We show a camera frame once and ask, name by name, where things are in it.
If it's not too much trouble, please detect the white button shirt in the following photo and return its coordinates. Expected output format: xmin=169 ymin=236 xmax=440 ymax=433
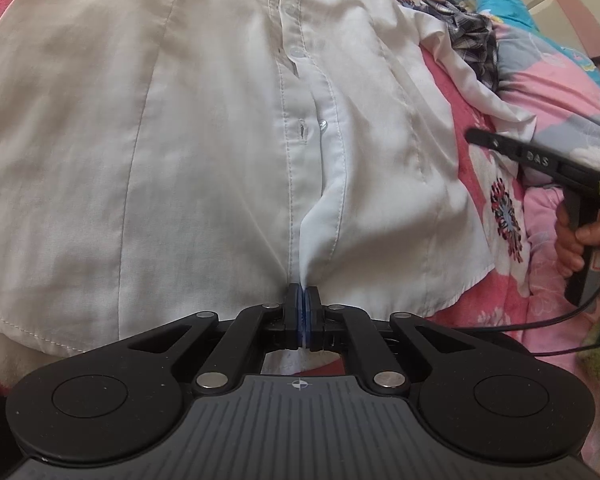
xmin=0 ymin=0 xmax=539 ymax=356

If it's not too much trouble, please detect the right hand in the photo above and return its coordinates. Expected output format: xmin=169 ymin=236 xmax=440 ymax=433
xmin=555 ymin=203 xmax=600 ymax=278

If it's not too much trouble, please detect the red floral bed blanket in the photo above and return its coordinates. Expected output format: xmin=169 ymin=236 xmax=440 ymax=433
xmin=0 ymin=0 xmax=546 ymax=401

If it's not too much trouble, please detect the pastel patchwork quilt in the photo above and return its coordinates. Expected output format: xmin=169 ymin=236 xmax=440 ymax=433
xmin=477 ymin=0 xmax=600 ymax=321

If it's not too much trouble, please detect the plaid checkered shirt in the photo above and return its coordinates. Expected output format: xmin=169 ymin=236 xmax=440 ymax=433
xmin=415 ymin=0 xmax=498 ymax=92

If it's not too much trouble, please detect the black cable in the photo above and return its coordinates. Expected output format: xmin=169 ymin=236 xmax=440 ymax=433
xmin=450 ymin=249 xmax=600 ymax=359

